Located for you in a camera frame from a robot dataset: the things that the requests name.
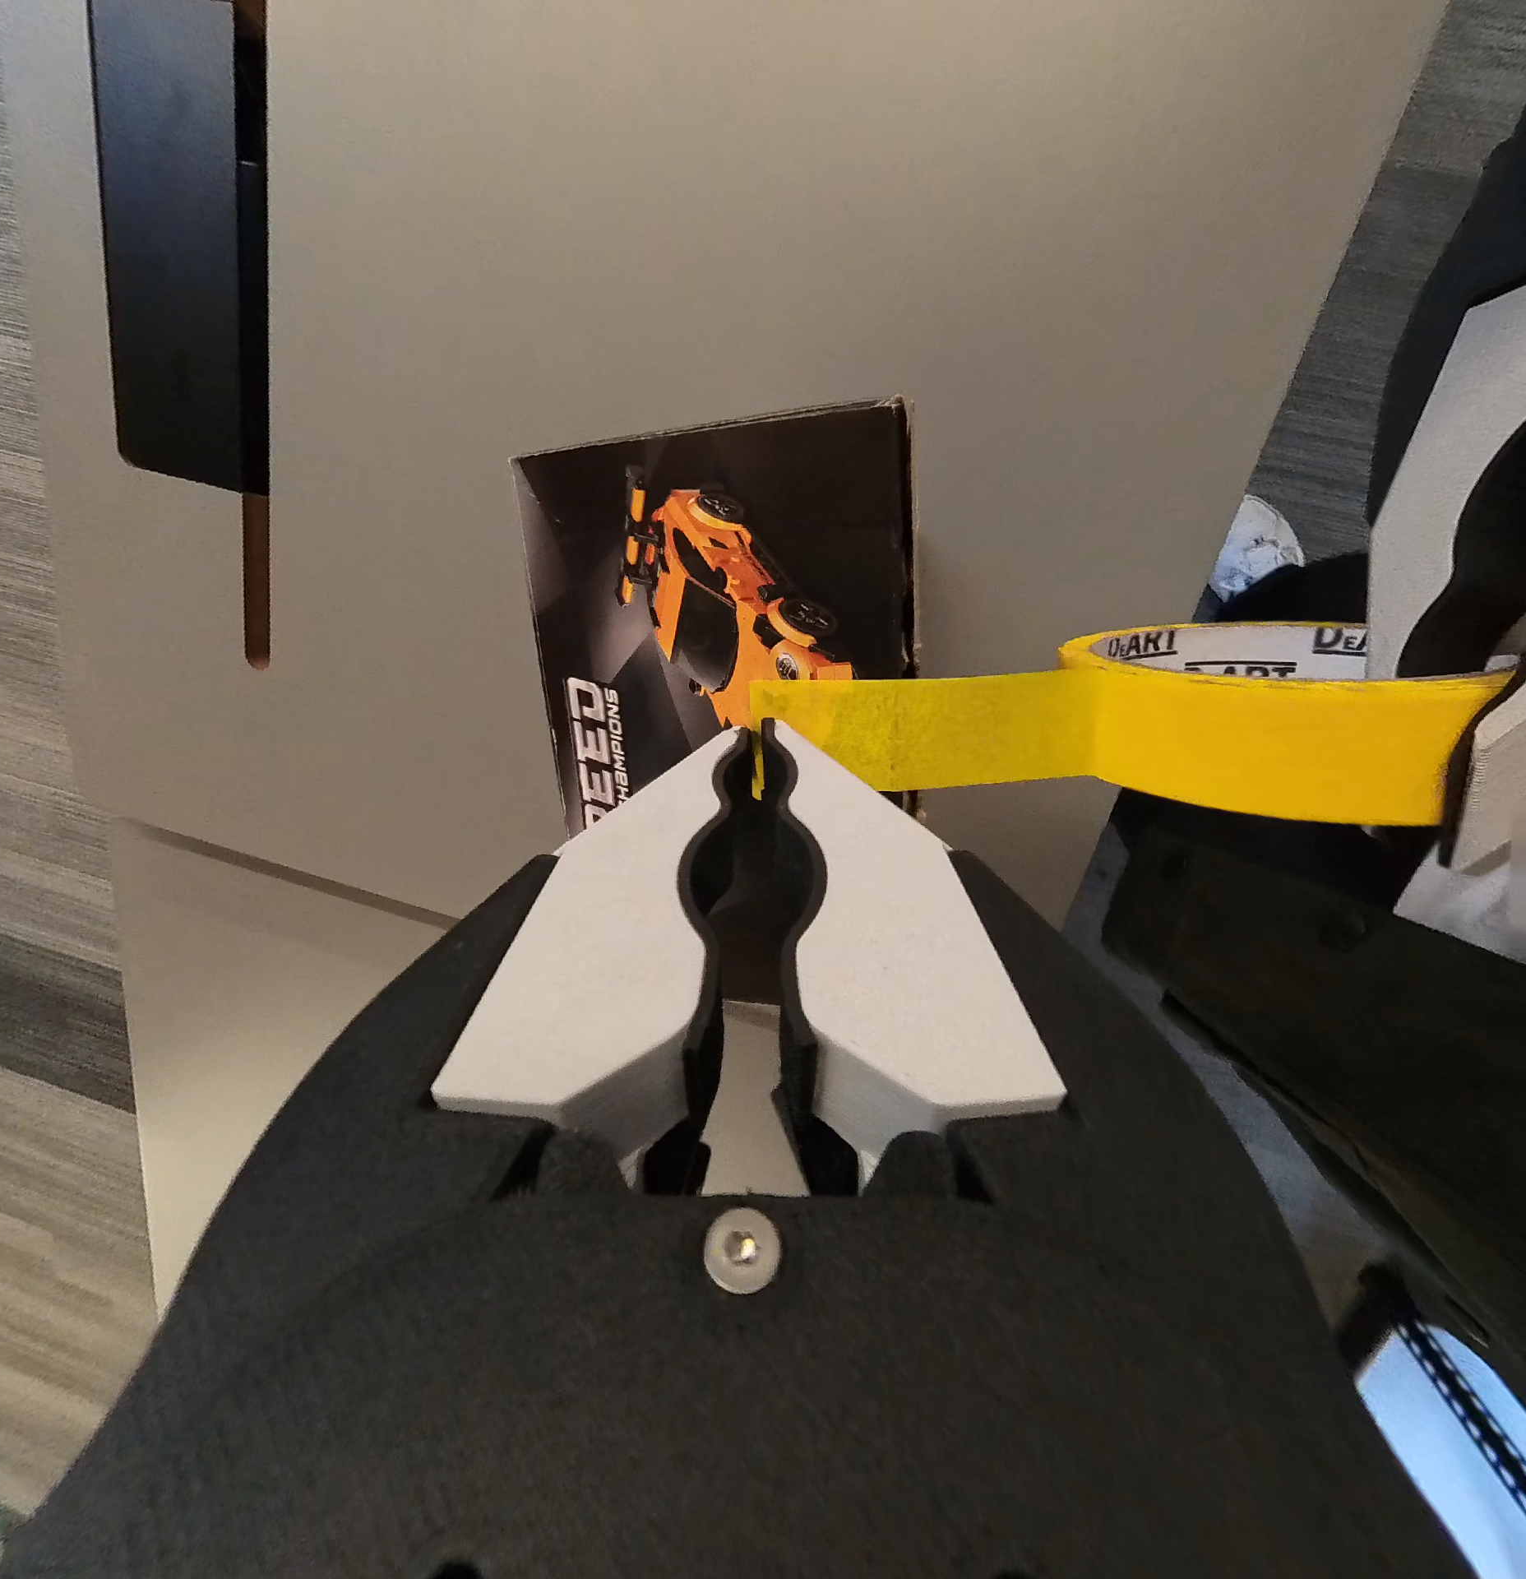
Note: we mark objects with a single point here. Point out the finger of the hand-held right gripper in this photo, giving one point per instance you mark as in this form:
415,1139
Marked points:
1464,409
1517,791

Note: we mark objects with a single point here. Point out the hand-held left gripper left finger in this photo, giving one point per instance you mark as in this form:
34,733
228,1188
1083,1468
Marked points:
590,987

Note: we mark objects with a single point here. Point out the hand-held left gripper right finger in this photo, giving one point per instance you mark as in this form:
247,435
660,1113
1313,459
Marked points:
924,987

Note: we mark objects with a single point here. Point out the yellow tape roll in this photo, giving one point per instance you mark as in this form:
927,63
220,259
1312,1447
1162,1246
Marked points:
1231,738

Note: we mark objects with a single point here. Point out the orange sports car lego box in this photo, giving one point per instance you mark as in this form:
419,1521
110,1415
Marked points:
590,554

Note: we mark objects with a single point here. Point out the crumpled white paper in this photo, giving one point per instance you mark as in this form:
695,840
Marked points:
1256,549

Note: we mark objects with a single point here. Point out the person's black jacket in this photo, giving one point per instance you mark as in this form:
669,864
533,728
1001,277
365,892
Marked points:
1355,1010

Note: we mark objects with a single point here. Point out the black flat device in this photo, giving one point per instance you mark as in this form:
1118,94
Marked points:
170,247

